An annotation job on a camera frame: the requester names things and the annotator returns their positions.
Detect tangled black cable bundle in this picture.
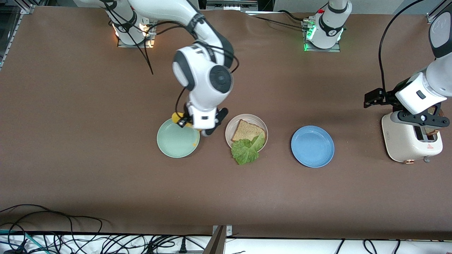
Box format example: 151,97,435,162
46,233,212,254

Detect brown bread slice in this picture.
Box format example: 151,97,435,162
425,106,446,136
231,119,266,143

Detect teal cable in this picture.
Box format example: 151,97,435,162
0,229,46,254

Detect yellow mustard squeeze bottle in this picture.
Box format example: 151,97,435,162
171,112,202,146

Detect dark metal frame equipment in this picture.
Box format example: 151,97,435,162
198,0,274,13

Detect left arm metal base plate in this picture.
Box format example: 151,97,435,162
304,19,341,53

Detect aluminium frame rail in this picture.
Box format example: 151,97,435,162
427,4,452,23
0,4,36,69

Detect long black looping cable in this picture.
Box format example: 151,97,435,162
0,204,103,254

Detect green lettuce leaf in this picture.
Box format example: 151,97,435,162
231,132,265,165

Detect thin black cables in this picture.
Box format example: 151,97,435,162
334,239,399,254

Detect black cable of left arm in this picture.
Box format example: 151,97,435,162
379,0,424,90

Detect mint green plate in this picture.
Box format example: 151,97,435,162
156,118,200,158

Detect cream white toaster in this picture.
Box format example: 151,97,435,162
381,110,443,164

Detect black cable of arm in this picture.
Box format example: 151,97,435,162
379,0,424,90
104,0,240,113

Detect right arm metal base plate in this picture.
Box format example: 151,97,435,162
117,15,158,48

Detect black cable to left base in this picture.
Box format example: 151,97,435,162
245,10,313,30

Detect grey metal bracket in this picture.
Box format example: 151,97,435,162
203,225,233,254

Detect beige plate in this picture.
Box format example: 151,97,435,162
225,114,268,156

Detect blue plate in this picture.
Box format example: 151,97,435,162
291,126,335,168

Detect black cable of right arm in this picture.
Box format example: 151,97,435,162
104,0,240,113

